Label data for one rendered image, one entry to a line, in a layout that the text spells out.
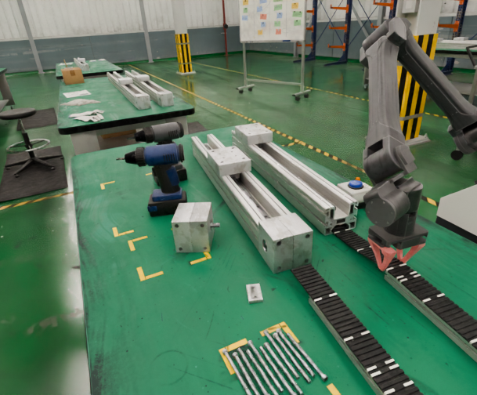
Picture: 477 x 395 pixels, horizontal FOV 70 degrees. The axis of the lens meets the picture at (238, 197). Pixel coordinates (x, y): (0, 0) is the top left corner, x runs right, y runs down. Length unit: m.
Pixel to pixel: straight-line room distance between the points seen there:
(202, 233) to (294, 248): 0.24
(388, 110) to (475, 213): 0.40
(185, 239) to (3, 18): 15.07
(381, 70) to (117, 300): 0.78
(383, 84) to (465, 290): 0.47
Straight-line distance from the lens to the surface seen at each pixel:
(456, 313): 0.77
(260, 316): 0.72
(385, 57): 0.92
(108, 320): 0.78
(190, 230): 0.86
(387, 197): 0.66
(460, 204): 1.08
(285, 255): 0.80
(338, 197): 0.99
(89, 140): 2.54
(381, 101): 0.81
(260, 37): 6.92
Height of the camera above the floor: 1.31
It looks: 27 degrees down
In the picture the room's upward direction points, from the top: 4 degrees counter-clockwise
